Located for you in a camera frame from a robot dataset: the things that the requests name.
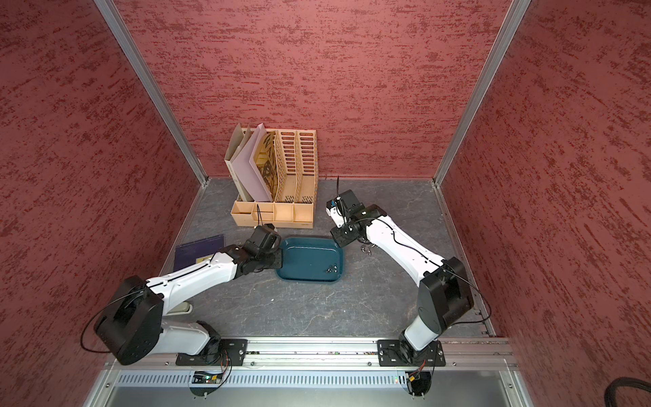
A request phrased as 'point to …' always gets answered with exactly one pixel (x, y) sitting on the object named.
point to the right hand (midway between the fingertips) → (341, 240)
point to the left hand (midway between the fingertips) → (279, 262)
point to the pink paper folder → (244, 168)
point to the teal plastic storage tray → (311, 259)
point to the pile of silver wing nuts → (332, 269)
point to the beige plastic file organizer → (293, 206)
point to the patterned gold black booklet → (265, 160)
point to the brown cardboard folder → (236, 141)
